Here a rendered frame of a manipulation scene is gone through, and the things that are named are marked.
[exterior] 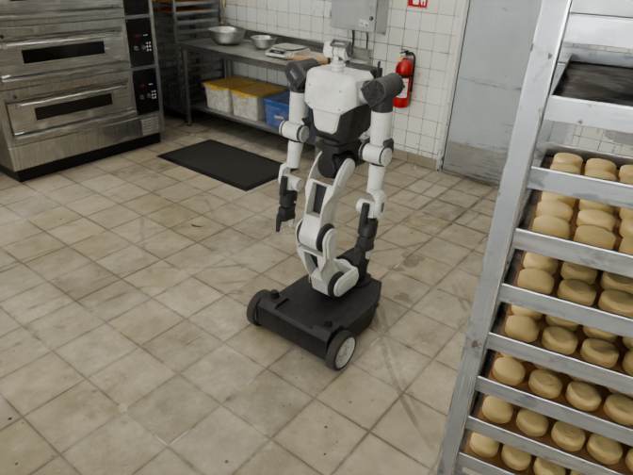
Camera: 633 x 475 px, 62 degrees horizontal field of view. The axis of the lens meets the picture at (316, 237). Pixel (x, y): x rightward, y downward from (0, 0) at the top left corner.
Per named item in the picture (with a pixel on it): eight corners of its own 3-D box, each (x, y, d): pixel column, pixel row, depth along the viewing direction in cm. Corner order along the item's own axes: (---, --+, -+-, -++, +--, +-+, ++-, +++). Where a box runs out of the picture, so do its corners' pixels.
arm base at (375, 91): (381, 103, 232) (376, 76, 229) (407, 97, 224) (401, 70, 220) (363, 110, 222) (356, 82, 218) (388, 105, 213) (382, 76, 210)
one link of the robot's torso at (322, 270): (323, 272, 295) (307, 210, 261) (352, 286, 284) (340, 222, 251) (306, 292, 287) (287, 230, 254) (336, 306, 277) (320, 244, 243)
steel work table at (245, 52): (183, 125, 589) (174, 31, 541) (230, 112, 639) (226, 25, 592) (317, 170, 490) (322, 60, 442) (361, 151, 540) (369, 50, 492)
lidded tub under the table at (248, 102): (228, 114, 555) (227, 89, 542) (259, 106, 588) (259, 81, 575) (255, 122, 535) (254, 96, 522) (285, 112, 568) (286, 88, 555)
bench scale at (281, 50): (265, 56, 499) (265, 46, 495) (284, 52, 523) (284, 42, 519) (291, 60, 486) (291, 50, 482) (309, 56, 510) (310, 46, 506)
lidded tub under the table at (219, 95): (202, 106, 576) (201, 82, 564) (235, 98, 608) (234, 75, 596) (226, 113, 555) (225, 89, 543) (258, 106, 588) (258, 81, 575)
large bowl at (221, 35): (200, 43, 545) (199, 28, 538) (227, 40, 573) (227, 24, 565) (226, 48, 525) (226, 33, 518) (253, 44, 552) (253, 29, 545)
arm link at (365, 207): (362, 220, 251) (365, 197, 247) (381, 226, 245) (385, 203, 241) (348, 223, 242) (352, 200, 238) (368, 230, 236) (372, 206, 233)
